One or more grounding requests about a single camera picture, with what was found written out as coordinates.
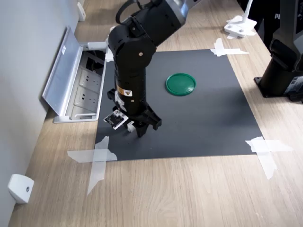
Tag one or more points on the white power socket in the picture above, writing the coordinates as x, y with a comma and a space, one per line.
85, 97
90, 78

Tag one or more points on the round green lid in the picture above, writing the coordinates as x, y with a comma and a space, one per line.
180, 84

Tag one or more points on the white stand with base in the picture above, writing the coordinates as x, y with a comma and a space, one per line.
240, 24

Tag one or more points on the grey partition panel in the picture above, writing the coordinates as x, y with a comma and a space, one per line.
23, 71

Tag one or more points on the camera box with circuit board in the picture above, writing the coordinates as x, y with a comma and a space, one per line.
116, 120

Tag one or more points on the white tape cross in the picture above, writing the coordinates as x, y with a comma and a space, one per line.
265, 149
221, 50
98, 156

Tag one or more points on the small white plastic terminal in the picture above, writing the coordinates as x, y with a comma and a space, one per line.
131, 126

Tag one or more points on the dark grey mat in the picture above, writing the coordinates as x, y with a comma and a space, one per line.
189, 123

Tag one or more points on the small white bracket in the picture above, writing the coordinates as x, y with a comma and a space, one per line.
20, 188
81, 10

